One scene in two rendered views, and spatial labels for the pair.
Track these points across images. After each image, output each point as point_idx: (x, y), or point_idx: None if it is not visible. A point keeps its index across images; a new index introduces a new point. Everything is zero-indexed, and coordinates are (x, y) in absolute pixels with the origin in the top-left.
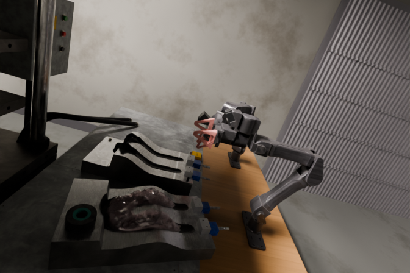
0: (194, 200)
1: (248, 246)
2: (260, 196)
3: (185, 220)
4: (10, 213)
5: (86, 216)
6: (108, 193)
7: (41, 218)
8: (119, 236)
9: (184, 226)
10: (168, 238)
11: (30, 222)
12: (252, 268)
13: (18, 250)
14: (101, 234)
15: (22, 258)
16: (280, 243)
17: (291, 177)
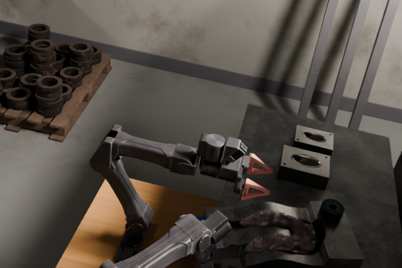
0: (221, 246)
1: (152, 225)
2: (141, 213)
3: (231, 233)
4: (391, 267)
5: (328, 204)
6: (322, 257)
7: (365, 261)
8: (295, 215)
9: (233, 228)
10: (255, 206)
11: (370, 258)
12: (160, 207)
13: (359, 236)
14: (310, 208)
15: (353, 231)
16: (103, 224)
17: (121, 171)
